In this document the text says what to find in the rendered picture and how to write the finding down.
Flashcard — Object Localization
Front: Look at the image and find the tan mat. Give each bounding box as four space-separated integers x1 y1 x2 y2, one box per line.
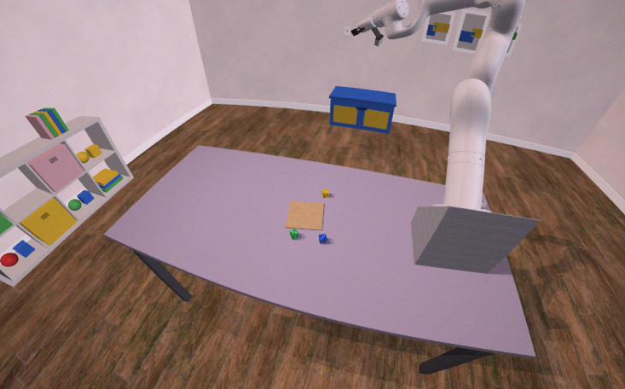
285 201 324 230

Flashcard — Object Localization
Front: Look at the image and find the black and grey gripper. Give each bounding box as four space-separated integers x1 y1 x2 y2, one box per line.
351 15 377 36

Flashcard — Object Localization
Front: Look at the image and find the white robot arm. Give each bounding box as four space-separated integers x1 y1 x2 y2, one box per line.
372 0 525 210

